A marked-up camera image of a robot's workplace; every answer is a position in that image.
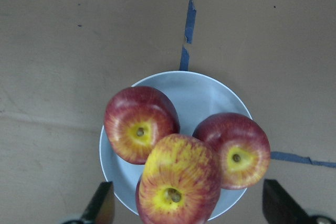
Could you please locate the red apple plate near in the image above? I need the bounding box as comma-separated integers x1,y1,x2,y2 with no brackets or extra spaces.
193,112,271,190

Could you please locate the red apple plate left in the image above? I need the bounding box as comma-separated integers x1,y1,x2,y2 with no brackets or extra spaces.
135,176,143,220

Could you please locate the red apple plate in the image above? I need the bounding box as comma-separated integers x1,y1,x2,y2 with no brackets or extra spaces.
104,86,180,165
135,176,143,220
193,112,271,190

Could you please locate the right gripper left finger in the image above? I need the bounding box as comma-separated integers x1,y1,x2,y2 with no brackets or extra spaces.
80,182,115,224

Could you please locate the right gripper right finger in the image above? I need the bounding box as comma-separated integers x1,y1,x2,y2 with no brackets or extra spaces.
262,179,335,224

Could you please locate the light blue plate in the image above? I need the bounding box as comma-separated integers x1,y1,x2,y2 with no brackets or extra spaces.
99,71,251,215

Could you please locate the red apple plate far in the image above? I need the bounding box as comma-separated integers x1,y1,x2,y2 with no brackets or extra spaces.
104,86,180,165

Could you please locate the red yellow apple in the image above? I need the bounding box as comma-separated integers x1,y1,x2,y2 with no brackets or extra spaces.
140,134,222,223

